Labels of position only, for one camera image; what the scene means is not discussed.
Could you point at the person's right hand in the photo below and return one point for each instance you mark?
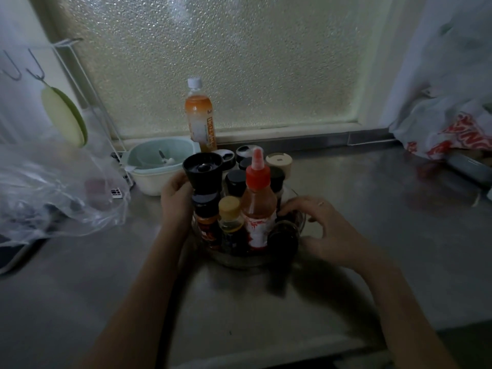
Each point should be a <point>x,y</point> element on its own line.
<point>338,238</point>

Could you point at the person's left hand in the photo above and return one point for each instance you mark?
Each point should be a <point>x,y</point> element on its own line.
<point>175,205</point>

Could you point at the person's left fingers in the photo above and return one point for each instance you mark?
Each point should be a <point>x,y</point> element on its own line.
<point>180,182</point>

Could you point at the person's right thumb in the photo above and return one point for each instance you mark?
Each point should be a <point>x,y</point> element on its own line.
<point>313,245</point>

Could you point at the clear round condiment tray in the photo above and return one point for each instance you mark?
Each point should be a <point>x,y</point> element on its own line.
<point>240,262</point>

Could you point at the person's right forearm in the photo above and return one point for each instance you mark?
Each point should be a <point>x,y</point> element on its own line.
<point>403,315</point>

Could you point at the person's left forearm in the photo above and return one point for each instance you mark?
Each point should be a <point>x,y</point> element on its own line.
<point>142,303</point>

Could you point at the black pepper grinder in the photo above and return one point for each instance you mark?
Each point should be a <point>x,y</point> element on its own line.
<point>203,172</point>

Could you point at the small utensil in bowl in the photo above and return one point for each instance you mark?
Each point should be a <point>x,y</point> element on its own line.
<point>166,158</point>

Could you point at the white plastic bowl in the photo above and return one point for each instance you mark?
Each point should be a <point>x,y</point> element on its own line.
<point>152,182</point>

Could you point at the dark round sauce bottle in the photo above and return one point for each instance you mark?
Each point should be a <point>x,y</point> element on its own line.
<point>283,242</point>

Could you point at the mint green plastic bowl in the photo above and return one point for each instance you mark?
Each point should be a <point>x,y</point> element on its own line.
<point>150,153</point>

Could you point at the black and white flip-lid jar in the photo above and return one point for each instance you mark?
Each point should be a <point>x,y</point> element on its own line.
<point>227,157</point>
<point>246,151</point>

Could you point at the black-capped spice jar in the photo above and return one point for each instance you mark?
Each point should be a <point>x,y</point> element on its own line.
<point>277,178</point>
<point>235,182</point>

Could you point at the yellow-capped small oil bottle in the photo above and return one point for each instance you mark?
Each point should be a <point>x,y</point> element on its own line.
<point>230,215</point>

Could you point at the small black and white device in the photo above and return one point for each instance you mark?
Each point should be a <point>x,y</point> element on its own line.
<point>120,188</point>

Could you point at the orange drink bottle white cap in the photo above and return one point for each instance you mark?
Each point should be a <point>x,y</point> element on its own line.
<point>200,119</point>

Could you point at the red-capped chili sauce bottle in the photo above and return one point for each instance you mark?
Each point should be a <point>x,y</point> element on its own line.
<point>258,203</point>

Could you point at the beige-lidded spice jar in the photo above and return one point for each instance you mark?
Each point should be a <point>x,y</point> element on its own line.
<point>280,160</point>

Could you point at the clear plastic bag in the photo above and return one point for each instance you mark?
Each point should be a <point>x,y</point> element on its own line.
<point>53,195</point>

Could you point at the frosted glass window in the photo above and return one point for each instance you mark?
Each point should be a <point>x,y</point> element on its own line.
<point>230,57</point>

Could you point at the grey flat container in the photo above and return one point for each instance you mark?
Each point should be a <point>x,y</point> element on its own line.
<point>467,165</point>

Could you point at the white bag with red print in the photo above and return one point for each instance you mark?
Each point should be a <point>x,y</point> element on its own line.
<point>442,128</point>

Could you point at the white translucent plastic sheet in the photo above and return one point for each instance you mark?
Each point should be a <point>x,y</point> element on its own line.
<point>449,46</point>

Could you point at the metal wall hook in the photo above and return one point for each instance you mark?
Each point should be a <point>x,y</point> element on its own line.
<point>36,67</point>

